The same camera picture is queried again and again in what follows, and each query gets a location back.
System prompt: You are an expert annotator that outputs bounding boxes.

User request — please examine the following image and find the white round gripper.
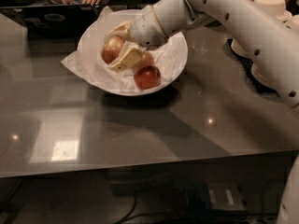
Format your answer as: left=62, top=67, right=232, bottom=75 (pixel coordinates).
left=105, top=6, right=168, bottom=73

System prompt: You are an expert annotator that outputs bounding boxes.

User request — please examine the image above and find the yellow-red apple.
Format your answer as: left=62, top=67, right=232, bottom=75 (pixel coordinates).
left=135, top=51, right=154, bottom=68
left=101, top=35, right=124, bottom=64

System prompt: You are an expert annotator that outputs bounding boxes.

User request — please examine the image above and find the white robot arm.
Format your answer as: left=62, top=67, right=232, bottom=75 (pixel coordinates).
left=107, top=0, right=299, bottom=110

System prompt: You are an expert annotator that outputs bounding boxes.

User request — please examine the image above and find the white bowl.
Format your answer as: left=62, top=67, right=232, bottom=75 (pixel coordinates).
left=77, top=9, right=189, bottom=97

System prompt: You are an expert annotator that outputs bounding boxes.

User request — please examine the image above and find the yellow-red apple back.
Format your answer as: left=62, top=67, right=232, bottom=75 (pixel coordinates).
left=135, top=51, right=154, bottom=68

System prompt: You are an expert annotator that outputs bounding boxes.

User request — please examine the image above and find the red apple front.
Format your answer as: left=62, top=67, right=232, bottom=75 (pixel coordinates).
left=134, top=66, right=161, bottom=90

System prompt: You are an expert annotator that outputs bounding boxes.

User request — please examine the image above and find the white paper liner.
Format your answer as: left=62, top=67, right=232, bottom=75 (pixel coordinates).
left=61, top=6, right=180, bottom=95

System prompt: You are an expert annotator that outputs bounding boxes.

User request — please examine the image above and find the black laptop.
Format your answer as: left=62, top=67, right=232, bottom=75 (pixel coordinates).
left=0, top=4, right=103, bottom=38

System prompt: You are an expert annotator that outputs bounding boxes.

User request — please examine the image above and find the stack of paper plates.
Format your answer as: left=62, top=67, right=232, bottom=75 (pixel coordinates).
left=231, top=39, right=249, bottom=59

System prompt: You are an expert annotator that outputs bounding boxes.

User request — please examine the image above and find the black mat under plates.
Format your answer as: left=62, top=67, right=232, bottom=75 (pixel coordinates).
left=233, top=51, right=265, bottom=93

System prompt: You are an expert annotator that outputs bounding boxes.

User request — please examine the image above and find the black power adapter box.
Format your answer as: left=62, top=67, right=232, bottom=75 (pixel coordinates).
left=184, top=182, right=248, bottom=213

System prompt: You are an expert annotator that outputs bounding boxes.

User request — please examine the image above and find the black cable under table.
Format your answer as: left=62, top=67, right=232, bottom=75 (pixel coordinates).
left=113, top=191, right=138, bottom=224

